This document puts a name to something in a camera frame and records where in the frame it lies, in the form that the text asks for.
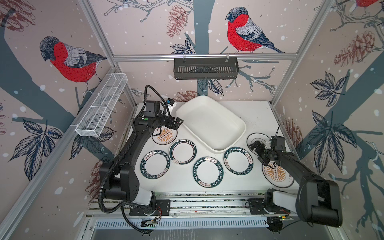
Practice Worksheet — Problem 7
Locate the small white emblem plate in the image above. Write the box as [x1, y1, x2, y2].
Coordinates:
[248, 138, 267, 145]

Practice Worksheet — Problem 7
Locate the green rim plate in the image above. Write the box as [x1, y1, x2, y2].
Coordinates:
[193, 157, 224, 188]
[140, 150, 171, 180]
[223, 147, 254, 176]
[169, 139, 197, 165]

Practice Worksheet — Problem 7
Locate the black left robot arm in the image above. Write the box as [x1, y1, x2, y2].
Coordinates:
[98, 116, 184, 214]

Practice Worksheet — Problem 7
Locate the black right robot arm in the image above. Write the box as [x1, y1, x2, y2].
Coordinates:
[248, 136, 343, 228]

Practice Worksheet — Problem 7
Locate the white plastic bin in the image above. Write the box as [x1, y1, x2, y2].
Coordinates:
[176, 96, 247, 154]

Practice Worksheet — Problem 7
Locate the green rim plate front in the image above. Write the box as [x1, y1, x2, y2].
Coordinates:
[193, 157, 224, 188]

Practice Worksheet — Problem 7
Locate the horizontal aluminium crossbar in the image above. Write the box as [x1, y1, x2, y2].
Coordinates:
[113, 53, 299, 63]

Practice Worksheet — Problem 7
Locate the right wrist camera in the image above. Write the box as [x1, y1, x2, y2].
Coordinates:
[271, 136, 286, 151]

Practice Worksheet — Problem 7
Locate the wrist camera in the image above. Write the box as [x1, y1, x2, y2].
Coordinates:
[271, 136, 286, 151]
[166, 98, 176, 108]

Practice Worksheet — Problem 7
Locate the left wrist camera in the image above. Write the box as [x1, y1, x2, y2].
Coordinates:
[166, 98, 176, 108]

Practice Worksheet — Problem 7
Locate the black hanging wire basket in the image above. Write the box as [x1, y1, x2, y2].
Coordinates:
[174, 58, 239, 80]

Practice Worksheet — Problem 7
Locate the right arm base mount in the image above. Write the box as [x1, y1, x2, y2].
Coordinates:
[245, 198, 291, 216]

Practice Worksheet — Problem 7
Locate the white mesh wall shelf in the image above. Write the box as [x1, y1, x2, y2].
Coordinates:
[76, 73, 128, 137]

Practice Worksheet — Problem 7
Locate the aluminium rail base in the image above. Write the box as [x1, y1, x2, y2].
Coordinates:
[85, 191, 334, 220]

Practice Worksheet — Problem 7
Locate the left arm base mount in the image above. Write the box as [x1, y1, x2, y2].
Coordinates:
[129, 200, 171, 217]

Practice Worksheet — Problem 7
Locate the black corrugated cable hose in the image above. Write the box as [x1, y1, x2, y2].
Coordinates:
[98, 149, 142, 235]

